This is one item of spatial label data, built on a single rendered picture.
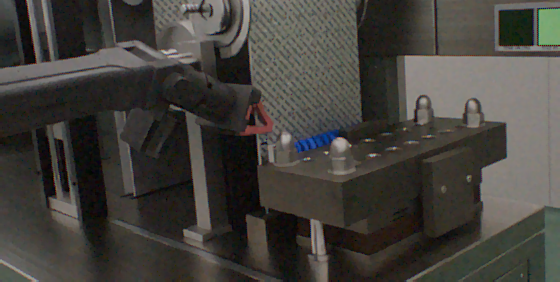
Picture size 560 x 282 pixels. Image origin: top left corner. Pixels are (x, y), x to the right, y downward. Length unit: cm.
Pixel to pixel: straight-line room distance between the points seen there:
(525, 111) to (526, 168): 31
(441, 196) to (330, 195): 19
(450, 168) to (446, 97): 302
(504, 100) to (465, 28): 270
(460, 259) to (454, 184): 11
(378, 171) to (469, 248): 18
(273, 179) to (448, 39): 40
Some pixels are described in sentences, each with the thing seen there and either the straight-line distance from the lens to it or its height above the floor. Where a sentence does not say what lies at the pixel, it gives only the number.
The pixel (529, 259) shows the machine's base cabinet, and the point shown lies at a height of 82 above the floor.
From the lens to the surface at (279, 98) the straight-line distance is 102.
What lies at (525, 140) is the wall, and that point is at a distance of 380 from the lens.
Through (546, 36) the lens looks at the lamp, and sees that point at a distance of 106.
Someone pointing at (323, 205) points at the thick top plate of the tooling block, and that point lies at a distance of 87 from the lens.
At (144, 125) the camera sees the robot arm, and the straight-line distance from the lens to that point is 87.
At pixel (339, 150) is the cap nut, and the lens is 87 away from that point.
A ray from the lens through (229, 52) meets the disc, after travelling 101.
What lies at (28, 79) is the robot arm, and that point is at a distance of 69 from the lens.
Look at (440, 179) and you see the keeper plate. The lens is 97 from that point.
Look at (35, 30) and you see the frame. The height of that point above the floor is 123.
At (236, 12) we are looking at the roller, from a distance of 98.
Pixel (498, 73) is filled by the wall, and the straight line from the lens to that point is 381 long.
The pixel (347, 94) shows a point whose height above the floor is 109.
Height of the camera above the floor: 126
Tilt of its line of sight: 11 degrees down
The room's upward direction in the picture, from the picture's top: 5 degrees counter-clockwise
